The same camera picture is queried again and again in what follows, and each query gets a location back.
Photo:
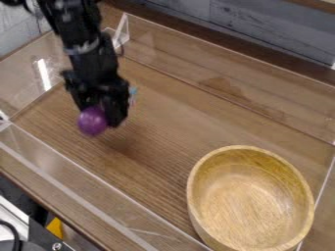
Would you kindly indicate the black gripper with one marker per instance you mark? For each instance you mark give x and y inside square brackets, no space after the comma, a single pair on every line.
[94,73]

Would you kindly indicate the purple toy eggplant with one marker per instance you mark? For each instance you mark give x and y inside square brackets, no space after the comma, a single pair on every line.
[91,122]

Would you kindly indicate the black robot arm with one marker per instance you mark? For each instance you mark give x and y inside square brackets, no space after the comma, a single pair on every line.
[75,22]

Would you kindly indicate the brown wooden bowl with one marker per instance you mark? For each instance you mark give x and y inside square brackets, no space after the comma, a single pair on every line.
[250,202]

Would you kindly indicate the yellow black equipment base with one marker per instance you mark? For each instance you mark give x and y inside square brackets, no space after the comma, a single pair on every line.
[27,221]

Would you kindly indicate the clear acrylic corner bracket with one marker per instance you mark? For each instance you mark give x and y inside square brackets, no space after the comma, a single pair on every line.
[119,34]

